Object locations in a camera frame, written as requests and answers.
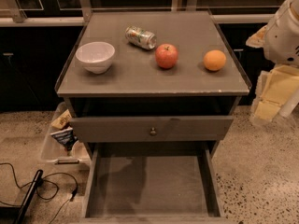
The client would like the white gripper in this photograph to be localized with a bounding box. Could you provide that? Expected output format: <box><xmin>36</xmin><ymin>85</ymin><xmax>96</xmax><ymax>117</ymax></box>
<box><xmin>246</xmin><ymin>0</ymin><xmax>299</xmax><ymax>121</ymax></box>

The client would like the red apple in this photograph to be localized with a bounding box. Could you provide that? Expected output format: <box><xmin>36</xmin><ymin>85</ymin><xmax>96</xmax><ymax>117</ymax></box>
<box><xmin>155</xmin><ymin>44</ymin><xmax>178</xmax><ymax>69</ymax></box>

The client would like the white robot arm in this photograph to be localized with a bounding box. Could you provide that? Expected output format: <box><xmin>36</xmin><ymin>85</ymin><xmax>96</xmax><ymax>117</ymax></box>
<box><xmin>246</xmin><ymin>0</ymin><xmax>299</xmax><ymax>121</ymax></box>

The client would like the grey wooden drawer cabinet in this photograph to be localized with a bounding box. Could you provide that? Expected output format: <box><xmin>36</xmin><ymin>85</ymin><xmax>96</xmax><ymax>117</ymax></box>
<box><xmin>54</xmin><ymin>10</ymin><xmax>252</xmax><ymax>224</ymax></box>

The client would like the closed grey top drawer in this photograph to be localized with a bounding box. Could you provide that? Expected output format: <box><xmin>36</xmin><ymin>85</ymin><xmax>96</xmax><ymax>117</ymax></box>
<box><xmin>70</xmin><ymin>116</ymin><xmax>233</xmax><ymax>143</ymax></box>

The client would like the brass drawer knob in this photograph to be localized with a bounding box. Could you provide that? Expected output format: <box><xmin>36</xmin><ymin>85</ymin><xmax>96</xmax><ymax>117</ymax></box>
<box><xmin>149</xmin><ymin>127</ymin><xmax>157</xmax><ymax>136</ymax></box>

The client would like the open grey middle drawer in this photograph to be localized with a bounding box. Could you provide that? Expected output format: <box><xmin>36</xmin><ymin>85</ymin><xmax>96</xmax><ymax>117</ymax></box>
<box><xmin>81</xmin><ymin>148</ymin><xmax>229</xmax><ymax>224</ymax></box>

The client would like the orange fruit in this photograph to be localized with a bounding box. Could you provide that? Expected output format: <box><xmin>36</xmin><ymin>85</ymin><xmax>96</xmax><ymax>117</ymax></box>
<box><xmin>204</xmin><ymin>49</ymin><xmax>226</xmax><ymax>72</ymax></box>

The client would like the crushed soda can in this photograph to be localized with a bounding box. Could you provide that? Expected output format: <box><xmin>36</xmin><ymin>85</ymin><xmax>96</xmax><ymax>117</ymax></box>
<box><xmin>125</xmin><ymin>26</ymin><xmax>157</xmax><ymax>50</ymax></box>

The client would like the white ceramic bowl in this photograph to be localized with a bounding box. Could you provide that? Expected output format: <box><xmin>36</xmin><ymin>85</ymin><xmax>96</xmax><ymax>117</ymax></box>
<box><xmin>75</xmin><ymin>42</ymin><xmax>115</xmax><ymax>74</ymax></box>

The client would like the tan snack packet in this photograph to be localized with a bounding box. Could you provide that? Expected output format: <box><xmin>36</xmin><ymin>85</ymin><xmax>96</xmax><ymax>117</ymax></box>
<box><xmin>51</xmin><ymin>109</ymin><xmax>71</xmax><ymax>130</ymax></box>

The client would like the dark blue snack bag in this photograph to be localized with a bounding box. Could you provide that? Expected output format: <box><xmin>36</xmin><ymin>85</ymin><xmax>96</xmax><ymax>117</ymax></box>
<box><xmin>50</xmin><ymin>127</ymin><xmax>78</xmax><ymax>151</ymax></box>

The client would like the clear plastic storage bin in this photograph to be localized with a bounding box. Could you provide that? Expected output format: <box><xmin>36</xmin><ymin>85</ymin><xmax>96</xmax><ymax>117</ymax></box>
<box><xmin>39</xmin><ymin>102</ymin><xmax>92</xmax><ymax>166</ymax></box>

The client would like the black bar on floor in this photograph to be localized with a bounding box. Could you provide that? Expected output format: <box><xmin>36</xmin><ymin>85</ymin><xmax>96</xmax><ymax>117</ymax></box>
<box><xmin>13</xmin><ymin>169</ymin><xmax>43</xmax><ymax>224</ymax></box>

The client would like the black cable on floor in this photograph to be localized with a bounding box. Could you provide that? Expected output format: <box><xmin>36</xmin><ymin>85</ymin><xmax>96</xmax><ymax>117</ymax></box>
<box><xmin>0</xmin><ymin>161</ymin><xmax>79</xmax><ymax>224</ymax></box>

